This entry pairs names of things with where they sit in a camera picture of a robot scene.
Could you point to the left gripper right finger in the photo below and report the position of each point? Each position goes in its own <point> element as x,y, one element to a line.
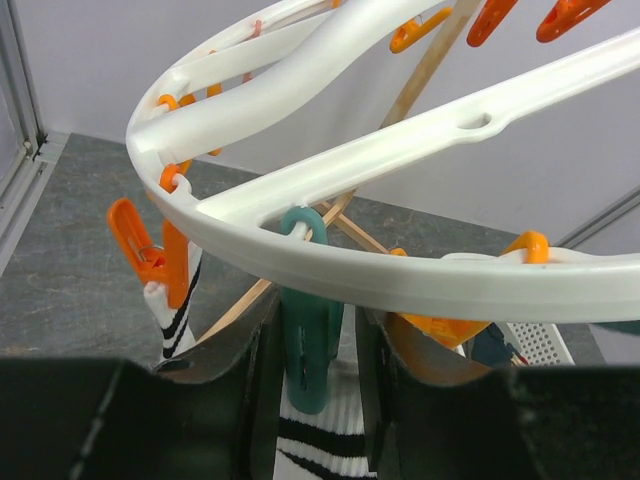
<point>424,405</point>

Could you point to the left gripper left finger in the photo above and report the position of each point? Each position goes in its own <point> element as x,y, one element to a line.
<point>225,426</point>

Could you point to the dark navy sock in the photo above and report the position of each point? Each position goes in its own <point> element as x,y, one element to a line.
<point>490,348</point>

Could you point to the white sock black stripes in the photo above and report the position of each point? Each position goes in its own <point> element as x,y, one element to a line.
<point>331,444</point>

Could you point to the white perforated laundry basket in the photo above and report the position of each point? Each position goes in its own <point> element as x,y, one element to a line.
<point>540,344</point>

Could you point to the wooden drying rack frame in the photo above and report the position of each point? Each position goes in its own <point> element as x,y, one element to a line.
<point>450,333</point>

